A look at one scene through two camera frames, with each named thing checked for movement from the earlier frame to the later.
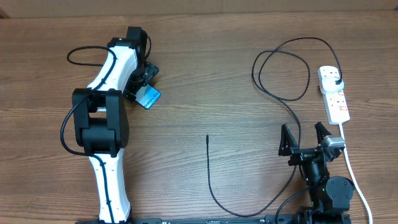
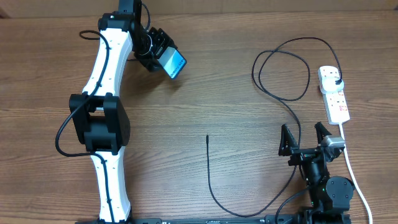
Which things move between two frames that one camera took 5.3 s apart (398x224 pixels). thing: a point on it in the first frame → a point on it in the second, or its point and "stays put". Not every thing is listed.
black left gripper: (150, 70) → (163, 40)
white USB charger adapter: (329, 84) stays put
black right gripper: (287, 148) stays put
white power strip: (334, 101) stays put
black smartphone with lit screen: (147, 96) → (172, 61)
